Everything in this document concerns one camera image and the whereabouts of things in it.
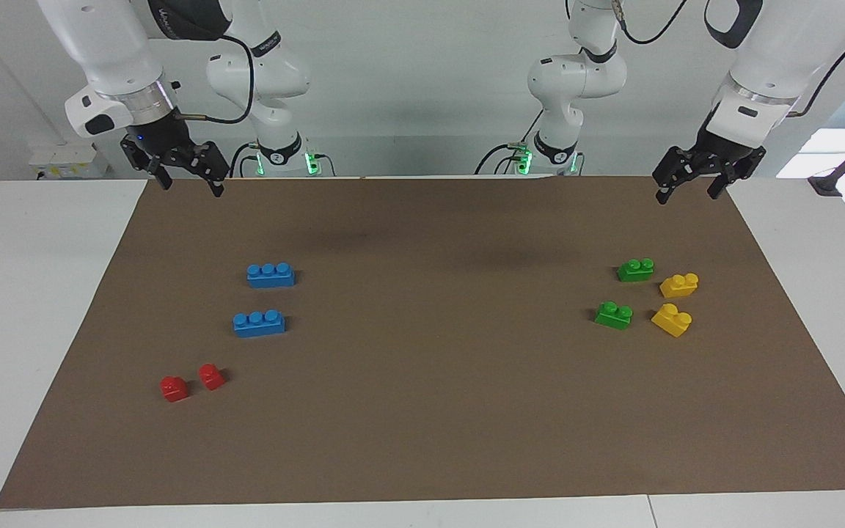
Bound white power strip box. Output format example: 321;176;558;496
29;143;109;179

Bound yellow two-stud toy brick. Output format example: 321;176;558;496
659;273;700;298
651;303;693;338

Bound black base cable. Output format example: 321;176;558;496
230;142;258;178
474;110;544;175

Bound black arm gripper cable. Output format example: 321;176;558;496
172;33;256;125
613;0;845;118

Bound green two-stud toy brick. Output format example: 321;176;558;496
616;257;655;283
594;301;634;331

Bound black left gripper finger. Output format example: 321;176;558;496
707;156;756;201
651;147;703;206

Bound brown table mat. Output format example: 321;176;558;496
0;176;845;510

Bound black right arm gripper cable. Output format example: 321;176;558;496
172;33;256;125

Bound blue three-stud toy brick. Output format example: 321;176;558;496
246;263;296;289
233;309;286;339

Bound black left arm gripper cable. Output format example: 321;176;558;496
613;0;845;118

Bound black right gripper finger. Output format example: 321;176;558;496
188;139;231;199
120;137;174;191

